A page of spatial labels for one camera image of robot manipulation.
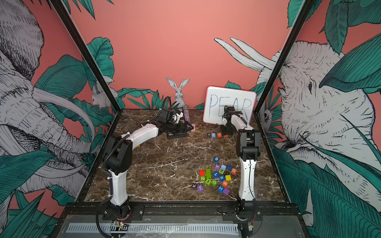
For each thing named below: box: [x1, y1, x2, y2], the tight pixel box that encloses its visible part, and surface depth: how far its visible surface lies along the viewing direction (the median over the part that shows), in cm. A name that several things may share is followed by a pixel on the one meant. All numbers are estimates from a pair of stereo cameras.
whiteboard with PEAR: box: [202, 85, 257, 125], surface depth 106 cm
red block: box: [198, 169, 206, 177], surface depth 90 cm
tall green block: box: [205, 168, 212, 179], surface depth 89 cm
